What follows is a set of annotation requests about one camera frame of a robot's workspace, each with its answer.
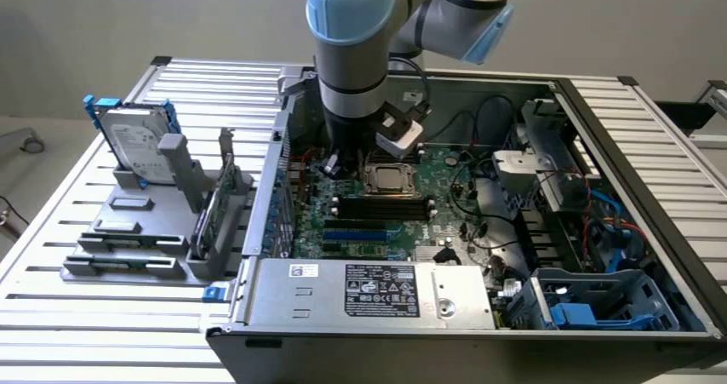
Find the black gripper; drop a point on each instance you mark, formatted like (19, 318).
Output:
(350, 133)

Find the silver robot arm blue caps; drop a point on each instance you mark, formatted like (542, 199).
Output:
(347, 60)

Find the CPU in socket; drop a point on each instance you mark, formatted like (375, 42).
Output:
(372, 186)

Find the silver square CPU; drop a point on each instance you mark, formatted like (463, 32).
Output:
(392, 179)

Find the black RAM slot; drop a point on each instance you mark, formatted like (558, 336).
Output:
(386, 200)
(386, 205)
(386, 211)
(386, 216)

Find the round coin battery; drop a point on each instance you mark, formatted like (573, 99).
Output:
(451, 161)

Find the green motherboard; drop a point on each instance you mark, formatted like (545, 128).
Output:
(443, 184)

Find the black expansion slot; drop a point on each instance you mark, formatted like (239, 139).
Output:
(355, 225)

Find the blue expansion slot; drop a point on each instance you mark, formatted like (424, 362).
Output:
(355, 235)

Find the green graphics card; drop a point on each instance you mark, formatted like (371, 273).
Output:
(219, 196)

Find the silver fan shroud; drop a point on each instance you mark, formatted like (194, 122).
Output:
(514, 167)

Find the silver chipset heat sink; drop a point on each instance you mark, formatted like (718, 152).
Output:
(426, 254)

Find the grey metal disk bay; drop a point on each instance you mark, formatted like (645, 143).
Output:
(554, 145)

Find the grey power supply unit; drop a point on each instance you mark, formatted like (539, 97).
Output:
(375, 294)

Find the grey parts rack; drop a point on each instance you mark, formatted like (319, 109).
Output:
(164, 230)

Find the blue case latch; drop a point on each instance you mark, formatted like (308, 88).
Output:
(214, 294)

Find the green RAM stick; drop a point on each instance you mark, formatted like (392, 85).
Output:
(122, 261)

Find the black open PC case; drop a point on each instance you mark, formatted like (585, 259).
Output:
(454, 358)

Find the grey chair caster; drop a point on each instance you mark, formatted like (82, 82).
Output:
(28, 141)

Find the disk bay with blue carrier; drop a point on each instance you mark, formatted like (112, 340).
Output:
(597, 299)

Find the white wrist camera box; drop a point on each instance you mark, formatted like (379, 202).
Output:
(400, 139)

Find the hard disk in blue bracket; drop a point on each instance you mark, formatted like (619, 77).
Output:
(136, 145)

